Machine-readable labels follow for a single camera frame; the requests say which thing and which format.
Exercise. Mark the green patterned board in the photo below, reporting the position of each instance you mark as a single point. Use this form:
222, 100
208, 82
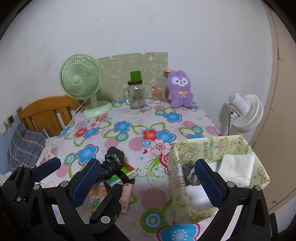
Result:
115, 69

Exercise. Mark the toothpick jar with orange lid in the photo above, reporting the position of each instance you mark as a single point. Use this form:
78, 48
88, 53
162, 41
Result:
156, 96

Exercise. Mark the green desk fan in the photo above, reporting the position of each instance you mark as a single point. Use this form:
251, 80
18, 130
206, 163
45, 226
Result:
79, 77

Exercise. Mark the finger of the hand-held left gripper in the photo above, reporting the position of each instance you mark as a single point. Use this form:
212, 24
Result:
108, 204
47, 168

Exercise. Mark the glass jar mug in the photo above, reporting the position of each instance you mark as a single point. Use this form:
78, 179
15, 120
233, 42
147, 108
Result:
136, 97

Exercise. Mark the wooden chair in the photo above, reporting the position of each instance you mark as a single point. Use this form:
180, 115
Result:
44, 113

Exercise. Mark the beige door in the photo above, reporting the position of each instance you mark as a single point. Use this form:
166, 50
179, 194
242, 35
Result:
277, 115

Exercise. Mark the grey plaid pillow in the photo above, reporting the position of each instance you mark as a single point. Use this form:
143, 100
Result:
25, 146

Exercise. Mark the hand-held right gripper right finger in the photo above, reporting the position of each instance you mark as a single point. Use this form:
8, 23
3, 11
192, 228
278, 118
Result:
208, 183

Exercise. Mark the floral tablecloth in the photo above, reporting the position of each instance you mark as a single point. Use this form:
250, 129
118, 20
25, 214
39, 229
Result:
138, 118

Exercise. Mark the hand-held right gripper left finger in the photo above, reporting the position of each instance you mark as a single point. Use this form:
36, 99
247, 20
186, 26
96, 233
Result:
85, 180

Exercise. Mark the cartoon print bag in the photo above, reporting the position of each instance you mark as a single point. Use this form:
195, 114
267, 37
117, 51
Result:
180, 199

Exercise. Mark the pink cartoon packet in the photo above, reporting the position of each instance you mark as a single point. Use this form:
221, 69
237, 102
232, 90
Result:
99, 197

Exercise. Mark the white folded cloth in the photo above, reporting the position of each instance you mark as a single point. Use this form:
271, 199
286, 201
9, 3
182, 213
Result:
237, 168

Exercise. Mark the white clip fan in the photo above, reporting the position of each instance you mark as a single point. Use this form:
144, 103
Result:
248, 111

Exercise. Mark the black plastic bag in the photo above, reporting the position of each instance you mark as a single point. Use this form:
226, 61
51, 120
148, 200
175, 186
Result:
112, 160

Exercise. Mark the green plastic cup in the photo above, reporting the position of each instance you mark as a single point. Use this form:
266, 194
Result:
135, 76

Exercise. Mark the green tissue pack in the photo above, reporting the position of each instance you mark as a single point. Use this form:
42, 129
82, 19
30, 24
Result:
122, 175

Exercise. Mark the purple plush bunny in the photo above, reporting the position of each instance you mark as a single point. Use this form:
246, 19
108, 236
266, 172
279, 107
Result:
180, 90

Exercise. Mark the grey sock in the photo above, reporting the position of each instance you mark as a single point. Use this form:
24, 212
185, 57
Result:
188, 173

